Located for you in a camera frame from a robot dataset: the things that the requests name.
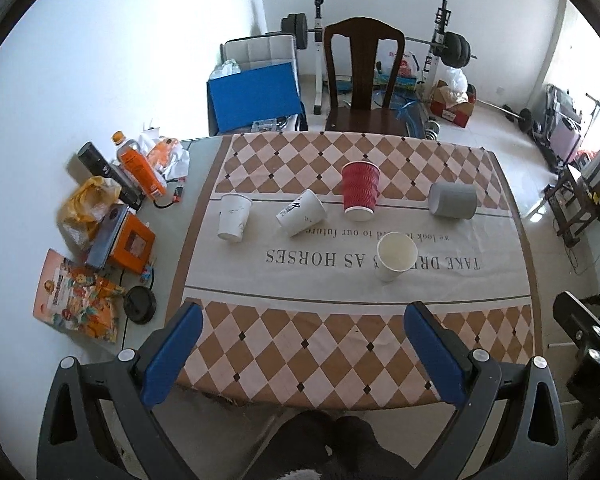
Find folded metal cart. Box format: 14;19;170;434
531;85;589;167

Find orange drink bottle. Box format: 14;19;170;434
111;131;169;199

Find plain white paper cup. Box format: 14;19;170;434
375;232;419;283

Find black barbell rack post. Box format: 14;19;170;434
420;1;454;97

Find black round lid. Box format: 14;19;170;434
123;285;159;324

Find yellow plastic bag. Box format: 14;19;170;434
57;176;123;254

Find red cardboard box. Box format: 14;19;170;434
430;81;477;127

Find checked brown tablecloth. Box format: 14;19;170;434
165;131;543;408

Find white cup with black drawing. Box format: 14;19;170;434
275;189;328;239

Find red black cable plug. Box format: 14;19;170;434
152;185;185;209

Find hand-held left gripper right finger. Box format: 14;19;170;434
402;301;568;480

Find white barbell rack post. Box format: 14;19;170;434
309;0;329;116

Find white cup with small print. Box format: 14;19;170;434
216;193;253;243

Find red ribbed paper cup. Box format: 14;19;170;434
341;160;382;222

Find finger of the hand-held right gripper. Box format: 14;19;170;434
552;290;600;348

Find person's dark trousers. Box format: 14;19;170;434
264;409;417;480

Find orange snack bag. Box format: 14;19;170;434
147;136;179;169

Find black cylinder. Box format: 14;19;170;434
77;142;146;209

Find dark wooden stool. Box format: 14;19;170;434
544;164;600;247

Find blue hose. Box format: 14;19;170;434
379;94;427;137

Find white red shopping bag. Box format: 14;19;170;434
379;41;422;79

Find grey padded bench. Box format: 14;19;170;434
221;34;301;75

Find grey blue box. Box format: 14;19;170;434
84;203;134;269

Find dark wooden chair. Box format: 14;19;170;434
324;17;407;136

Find blue board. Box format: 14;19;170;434
207;61;303;136

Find crumpled white plastic bag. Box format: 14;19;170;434
134;126;191;182

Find colourful snack packet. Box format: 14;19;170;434
32;248;126;345

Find black weight plates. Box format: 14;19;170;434
440;32;474;68
281;13;309;47

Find barbell with black plates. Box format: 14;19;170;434
475;100;547;137

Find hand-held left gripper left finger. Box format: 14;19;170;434
37;300;204;480

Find grey paper cup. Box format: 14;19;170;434
428;182;478;221

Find orange box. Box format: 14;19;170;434
107;216;157;276

